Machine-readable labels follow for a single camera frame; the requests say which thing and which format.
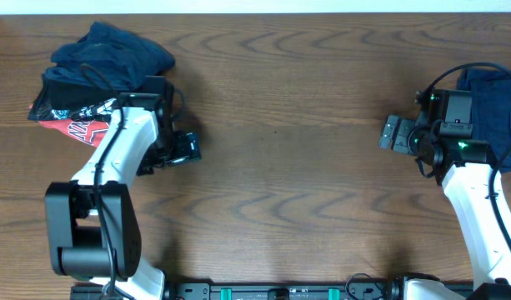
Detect navy blue shorts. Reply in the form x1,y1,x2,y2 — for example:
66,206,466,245
457,68,511,157

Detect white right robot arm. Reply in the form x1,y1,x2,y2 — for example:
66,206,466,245
378,115,511,299

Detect black printed folded shirt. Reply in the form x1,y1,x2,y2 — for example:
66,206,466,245
28,78,153,124

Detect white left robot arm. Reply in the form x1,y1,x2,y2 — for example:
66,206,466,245
45,91,201,300

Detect dark blue folded garment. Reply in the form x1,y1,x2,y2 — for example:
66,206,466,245
44,22,175,91

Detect red printed folded shirt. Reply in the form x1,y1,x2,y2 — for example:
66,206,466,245
28,97,117,147

